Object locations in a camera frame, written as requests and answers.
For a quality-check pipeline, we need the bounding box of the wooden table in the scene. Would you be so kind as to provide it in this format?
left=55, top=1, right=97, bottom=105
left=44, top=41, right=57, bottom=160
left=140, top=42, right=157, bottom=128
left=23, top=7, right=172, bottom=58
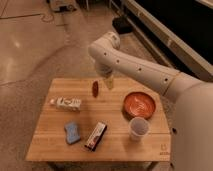
left=26, top=78, right=171, bottom=162

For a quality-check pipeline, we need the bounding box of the orange ceramic bowl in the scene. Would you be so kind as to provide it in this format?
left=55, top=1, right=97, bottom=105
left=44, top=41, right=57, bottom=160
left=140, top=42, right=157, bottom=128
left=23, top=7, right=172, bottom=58
left=123, top=92, right=156, bottom=119

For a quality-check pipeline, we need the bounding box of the black box on floor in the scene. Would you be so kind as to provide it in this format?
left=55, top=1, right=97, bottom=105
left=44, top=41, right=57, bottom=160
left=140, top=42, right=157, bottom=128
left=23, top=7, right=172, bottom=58
left=112, top=16, right=132, bottom=34

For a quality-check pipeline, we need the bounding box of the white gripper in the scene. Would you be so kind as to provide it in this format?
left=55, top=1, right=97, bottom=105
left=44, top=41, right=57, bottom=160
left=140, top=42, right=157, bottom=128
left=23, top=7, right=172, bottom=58
left=95, top=63, right=114, bottom=90

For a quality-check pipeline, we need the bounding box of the white plastic bottle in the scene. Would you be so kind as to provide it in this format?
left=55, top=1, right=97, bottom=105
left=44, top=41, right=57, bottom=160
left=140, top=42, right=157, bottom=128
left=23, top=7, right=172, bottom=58
left=50, top=97, right=81, bottom=111

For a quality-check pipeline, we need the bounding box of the blue sponge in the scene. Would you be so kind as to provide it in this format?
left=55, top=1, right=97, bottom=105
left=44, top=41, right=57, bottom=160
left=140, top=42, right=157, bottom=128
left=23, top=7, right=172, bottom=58
left=64, top=122, right=81, bottom=144

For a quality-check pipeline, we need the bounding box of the black cable on floor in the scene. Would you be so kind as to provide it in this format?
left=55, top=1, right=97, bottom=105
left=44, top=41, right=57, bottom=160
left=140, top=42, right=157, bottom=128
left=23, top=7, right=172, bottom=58
left=0, top=11, right=55, bottom=24

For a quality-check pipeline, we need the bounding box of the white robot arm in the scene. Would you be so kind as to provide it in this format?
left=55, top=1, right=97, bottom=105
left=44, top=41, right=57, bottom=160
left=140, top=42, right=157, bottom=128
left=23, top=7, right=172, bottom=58
left=88, top=32, right=213, bottom=171

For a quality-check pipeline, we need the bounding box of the grey device on floor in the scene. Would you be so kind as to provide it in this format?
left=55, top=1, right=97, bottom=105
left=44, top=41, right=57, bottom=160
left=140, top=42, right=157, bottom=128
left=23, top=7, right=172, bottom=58
left=46, top=0, right=76, bottom=12

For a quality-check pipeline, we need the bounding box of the black and white snack box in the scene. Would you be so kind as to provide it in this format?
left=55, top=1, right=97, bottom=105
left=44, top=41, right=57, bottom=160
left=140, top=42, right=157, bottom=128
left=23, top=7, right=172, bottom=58
left=85, top=122, right=107, bottom=151

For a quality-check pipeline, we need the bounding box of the white plastic cup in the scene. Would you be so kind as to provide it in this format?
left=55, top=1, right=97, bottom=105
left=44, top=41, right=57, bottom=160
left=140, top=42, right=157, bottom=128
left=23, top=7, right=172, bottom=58
left=129, top=117, right=149, bottom=141

